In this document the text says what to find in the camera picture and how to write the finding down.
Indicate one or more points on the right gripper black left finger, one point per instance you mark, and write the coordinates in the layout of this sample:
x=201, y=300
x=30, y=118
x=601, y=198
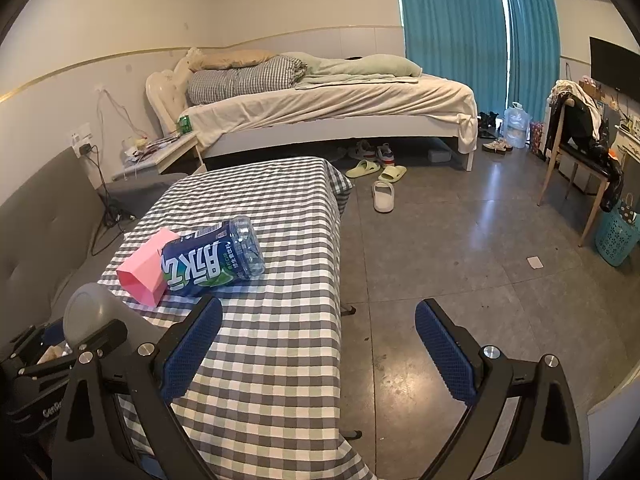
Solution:
x=155, y=374

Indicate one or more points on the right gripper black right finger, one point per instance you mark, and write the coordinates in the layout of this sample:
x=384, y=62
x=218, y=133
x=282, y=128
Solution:
x=543, y=441

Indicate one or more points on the grey plastic cup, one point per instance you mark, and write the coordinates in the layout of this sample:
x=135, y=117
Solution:
x=92, y=306

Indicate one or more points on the pink faceted cup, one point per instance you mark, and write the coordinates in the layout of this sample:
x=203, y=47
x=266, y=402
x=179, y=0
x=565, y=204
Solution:
x=141, y=274

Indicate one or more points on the white paper scrap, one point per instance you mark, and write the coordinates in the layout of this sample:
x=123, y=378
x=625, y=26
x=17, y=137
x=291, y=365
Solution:
x=535, y=262

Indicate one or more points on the grey white checked tablecloth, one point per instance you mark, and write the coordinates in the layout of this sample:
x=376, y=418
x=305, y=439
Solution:
x=264, y=404

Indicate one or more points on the teal laundry basket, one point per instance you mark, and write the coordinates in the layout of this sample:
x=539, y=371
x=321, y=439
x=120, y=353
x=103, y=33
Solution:
x=618, y=233

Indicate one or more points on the blue labelled plastic bottle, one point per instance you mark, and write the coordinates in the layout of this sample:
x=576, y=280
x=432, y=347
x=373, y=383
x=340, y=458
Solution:
x=212, y=257

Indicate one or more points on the white bedside table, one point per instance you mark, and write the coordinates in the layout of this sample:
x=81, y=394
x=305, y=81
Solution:
x=160, y=161

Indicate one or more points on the white slipper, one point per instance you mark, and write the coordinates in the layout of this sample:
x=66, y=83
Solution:
x=383, y=196

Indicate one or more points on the right green slipper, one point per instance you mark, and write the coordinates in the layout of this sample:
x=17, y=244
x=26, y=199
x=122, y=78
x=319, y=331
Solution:
x=392, y=173

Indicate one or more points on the green slipper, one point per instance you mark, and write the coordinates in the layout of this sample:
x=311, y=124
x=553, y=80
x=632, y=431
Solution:
x=363, y=169
x=392, y=173

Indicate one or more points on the green drink can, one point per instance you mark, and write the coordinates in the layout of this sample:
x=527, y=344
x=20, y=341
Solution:
x=184, y=124

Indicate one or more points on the wooden chair with clothes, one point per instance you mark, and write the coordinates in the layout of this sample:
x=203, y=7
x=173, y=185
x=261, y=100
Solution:
x=578, y=132

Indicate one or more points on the large clear water jug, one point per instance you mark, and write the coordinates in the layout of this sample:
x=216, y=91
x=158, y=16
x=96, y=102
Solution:
x=515, y=125

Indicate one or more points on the left green slipper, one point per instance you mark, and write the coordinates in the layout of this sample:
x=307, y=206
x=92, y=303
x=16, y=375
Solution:
x=363, y=169

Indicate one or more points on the bed with cream sheet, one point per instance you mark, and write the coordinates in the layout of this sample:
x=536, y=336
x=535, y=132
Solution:
x=431, y=106

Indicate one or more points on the beige pillow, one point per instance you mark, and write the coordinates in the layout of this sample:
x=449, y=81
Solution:
x=200, y=60

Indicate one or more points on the black television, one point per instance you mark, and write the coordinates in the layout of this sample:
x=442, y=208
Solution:
x=616, y=67

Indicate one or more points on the checked grey pillow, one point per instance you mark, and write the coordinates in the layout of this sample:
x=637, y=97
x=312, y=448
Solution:
x=279, y=73

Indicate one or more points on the teal window curtain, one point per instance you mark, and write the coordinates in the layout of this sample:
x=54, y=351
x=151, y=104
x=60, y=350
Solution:
x=505, y=50

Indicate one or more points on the light green blanket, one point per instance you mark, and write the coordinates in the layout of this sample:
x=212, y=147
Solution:
x=371, y=69

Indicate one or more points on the white wall socket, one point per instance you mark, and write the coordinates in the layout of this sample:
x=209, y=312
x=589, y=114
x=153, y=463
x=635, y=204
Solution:
x=79, y=137

